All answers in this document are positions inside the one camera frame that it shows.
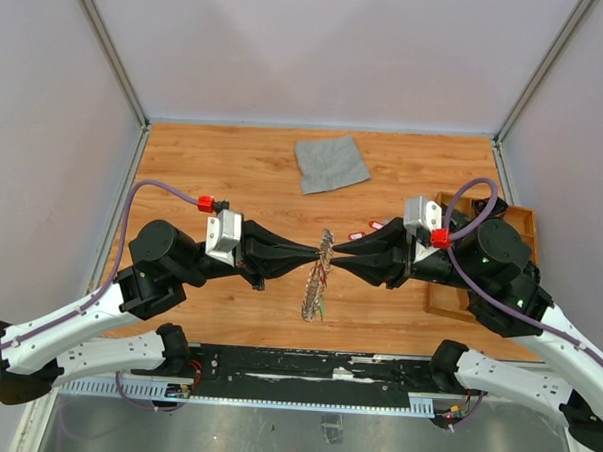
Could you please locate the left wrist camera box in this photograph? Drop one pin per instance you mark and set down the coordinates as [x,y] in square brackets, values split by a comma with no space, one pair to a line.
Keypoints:
[224,233]

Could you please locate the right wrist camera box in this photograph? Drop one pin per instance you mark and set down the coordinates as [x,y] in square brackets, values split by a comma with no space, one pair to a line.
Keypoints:
[421,217]

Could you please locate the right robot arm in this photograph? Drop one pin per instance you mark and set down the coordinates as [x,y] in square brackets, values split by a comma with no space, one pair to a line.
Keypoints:
[491,262]

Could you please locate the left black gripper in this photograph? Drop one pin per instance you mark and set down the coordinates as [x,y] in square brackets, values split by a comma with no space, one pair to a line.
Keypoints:
[263,254]

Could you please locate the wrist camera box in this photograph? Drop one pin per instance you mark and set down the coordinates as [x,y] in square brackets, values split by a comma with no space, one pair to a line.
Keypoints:
[224,233]
[421,217]

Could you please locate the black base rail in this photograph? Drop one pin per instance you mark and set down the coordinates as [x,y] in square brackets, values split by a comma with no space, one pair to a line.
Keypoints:
[305,376]

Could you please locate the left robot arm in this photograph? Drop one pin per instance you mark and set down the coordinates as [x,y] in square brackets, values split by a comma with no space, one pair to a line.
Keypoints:
[70,343]

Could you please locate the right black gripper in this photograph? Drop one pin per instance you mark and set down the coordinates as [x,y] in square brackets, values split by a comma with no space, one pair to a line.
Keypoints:
[392,255]

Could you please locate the grey cloth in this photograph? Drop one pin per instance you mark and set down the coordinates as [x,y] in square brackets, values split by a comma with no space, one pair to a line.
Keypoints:
[330,164]

